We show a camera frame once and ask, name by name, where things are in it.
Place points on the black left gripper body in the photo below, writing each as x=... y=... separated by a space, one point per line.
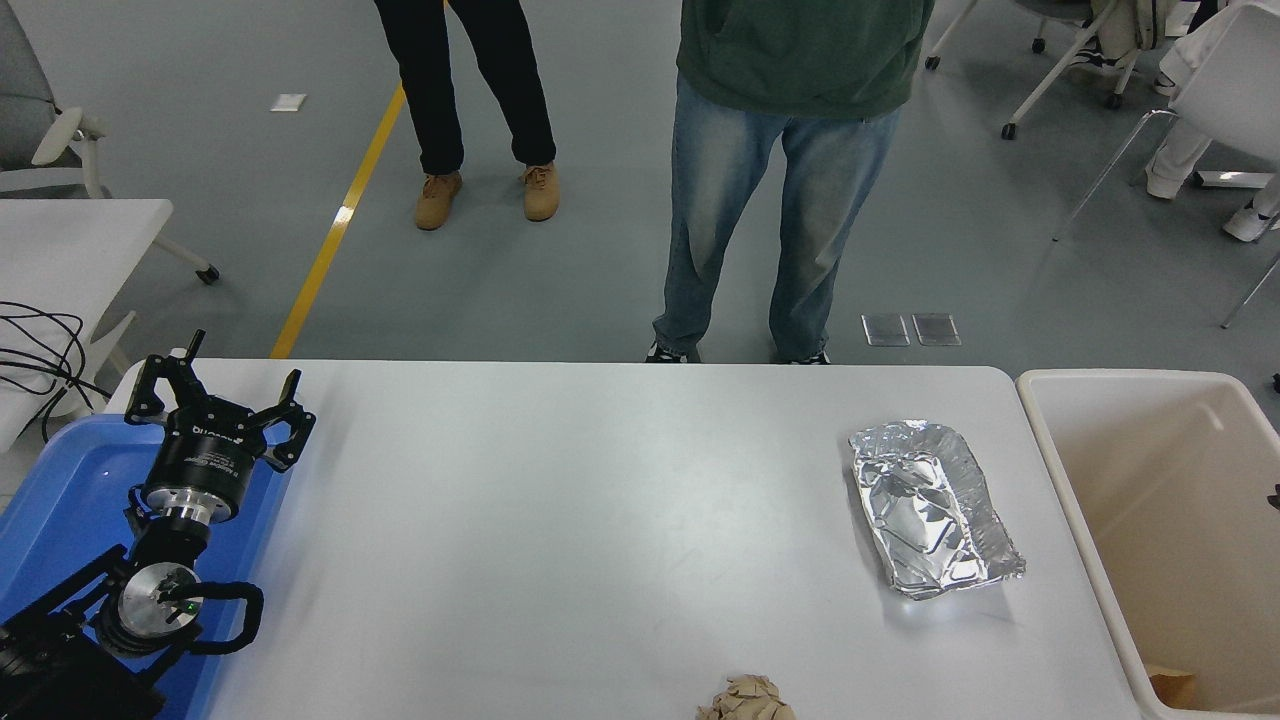
x=205 y=460

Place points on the silver foil tray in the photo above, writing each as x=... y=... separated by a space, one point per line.
x=930 y=510

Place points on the blue plastic tray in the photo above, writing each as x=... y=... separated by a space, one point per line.
x=70 y=480

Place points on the white side table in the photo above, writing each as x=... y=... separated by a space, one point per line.
x=60 y=250

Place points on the white floor patch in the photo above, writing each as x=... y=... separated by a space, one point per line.
x=288 y=102

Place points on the grey office chair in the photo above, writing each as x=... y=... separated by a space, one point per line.
x=20 y=90

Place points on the person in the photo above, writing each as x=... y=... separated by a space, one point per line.
x=1175 y=160
x=440 y=80
x=800 y=60

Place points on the crumpled tan paper ball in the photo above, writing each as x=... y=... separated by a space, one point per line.
x=745 y=700

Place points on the clear floor plate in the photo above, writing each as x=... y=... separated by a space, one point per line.
x=885 y=330
x=936 y=328

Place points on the white wheeled chair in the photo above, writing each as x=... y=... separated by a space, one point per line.
x=1060 y=70

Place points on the large pale plastic bin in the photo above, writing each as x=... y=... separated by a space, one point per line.
x=1150 y=520

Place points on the brown cardboard piece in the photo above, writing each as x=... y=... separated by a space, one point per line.
x=1170 y=685

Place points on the beige jacket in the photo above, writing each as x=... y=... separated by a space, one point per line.
x=1130 y=25

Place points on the white chair metal legs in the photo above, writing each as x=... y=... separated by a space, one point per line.
x=1230 y=80

